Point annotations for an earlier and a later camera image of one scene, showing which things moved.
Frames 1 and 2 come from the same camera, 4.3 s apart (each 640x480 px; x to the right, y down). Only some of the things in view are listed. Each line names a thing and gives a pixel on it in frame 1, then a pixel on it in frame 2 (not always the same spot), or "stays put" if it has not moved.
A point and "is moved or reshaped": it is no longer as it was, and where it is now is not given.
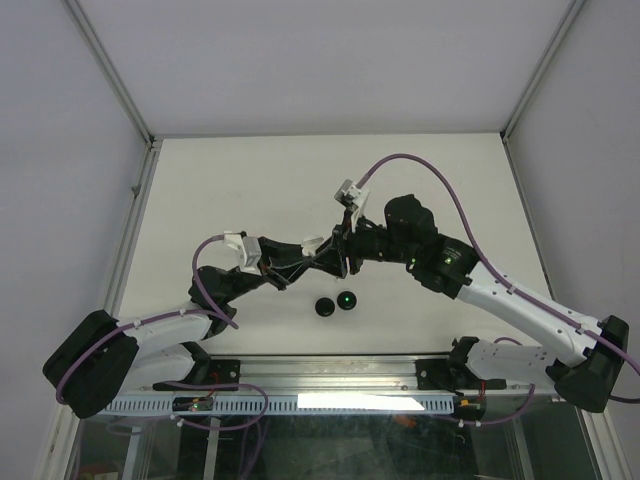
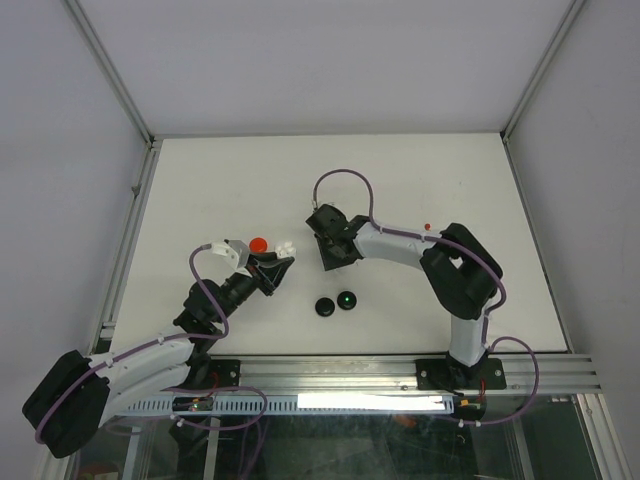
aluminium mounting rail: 320,376 stays put
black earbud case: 325,306 stays put
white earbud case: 310,245 is moved or reshaped
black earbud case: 347,300 stays put
